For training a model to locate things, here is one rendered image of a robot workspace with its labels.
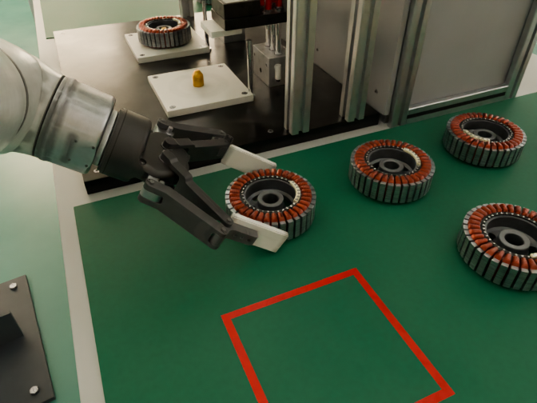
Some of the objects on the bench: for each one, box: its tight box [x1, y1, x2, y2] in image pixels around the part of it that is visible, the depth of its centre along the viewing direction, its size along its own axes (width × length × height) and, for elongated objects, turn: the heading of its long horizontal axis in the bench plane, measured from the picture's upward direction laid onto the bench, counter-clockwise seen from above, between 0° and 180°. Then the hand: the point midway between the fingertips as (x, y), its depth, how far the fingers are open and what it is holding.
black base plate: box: [54, 11, 380, 194], centre depth 90 cm, size 47×64×2 cm
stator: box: [225, 168, 316, 241], centre depth 56 cm, size 11×11×4 cm
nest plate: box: [148, 63, 253, 118], centre depth 80 cm, size 15×15×1 cm
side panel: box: [381, 0, 537, 128], centre depth 69 cm, size 28×3×32 cm, turn 114°
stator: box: [348, 139, 436, 203], centre depth 62 cm, size 11×11×4 cm
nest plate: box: [125, 26, 210, 64], centre depth 97 cm, size 15×15×1 cm
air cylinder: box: [253, 42, 286, 87], centre depth 83 cm, size 5×8×6 cm
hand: (268, 201), depth 56 cm, fingers open, 13 cm apart
